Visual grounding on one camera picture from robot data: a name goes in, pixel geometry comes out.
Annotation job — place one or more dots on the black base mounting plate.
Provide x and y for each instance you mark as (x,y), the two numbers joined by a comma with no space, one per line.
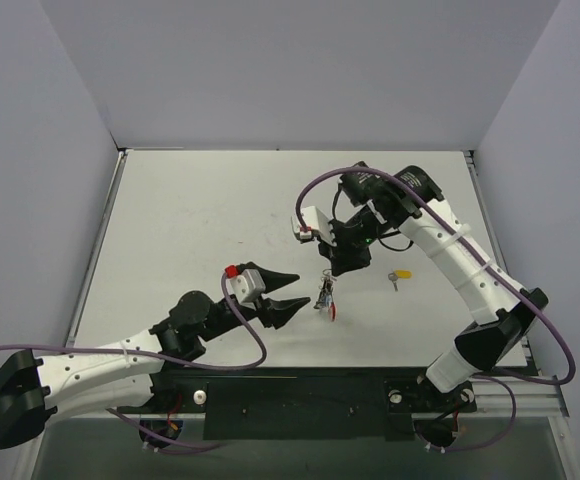
(312,403)

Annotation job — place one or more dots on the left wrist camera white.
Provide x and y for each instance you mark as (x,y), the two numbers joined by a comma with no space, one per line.
(246,282)

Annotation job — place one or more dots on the keyring bunch with coloured tags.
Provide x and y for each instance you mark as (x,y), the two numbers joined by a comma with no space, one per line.
(325,302)

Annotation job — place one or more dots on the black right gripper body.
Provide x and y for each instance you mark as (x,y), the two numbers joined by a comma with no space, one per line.
(340,257)

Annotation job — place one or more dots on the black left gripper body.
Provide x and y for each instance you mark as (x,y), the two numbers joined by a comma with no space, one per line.
(263,307)

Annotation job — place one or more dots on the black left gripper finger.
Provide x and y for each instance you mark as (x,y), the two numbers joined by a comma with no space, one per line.
(273,280)
(277,313)

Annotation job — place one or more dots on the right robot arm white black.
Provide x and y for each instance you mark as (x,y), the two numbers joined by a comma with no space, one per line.
(501,308)

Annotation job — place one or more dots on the key with yellow tag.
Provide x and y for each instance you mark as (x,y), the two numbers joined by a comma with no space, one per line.
(397,275)

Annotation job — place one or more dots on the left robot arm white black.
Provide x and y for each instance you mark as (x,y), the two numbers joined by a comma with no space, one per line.
(43,383)

